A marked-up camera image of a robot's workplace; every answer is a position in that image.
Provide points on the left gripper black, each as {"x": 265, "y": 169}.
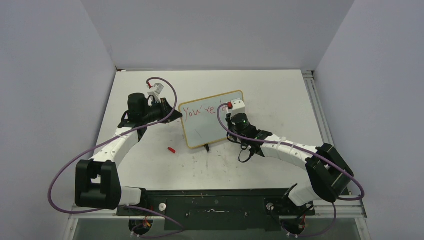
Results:
{"x": 166, "y": 110}

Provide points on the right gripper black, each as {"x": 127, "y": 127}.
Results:
{"x": 229, "y": 121}

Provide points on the yellow framed whiteboard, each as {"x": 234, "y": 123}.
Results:
{"x": 200, "y": 121}

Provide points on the red marker cap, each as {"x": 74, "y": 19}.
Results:
{"x": 171, "y": 150}

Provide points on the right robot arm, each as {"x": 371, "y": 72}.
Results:
{"x": 328, "y": 173}

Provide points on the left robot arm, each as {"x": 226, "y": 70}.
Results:
{"x": 97, "y": 182}

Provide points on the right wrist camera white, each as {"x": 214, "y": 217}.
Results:
{"x": 237, "y": 106}

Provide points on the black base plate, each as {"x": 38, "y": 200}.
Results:
{"x": 221, "y": 210}

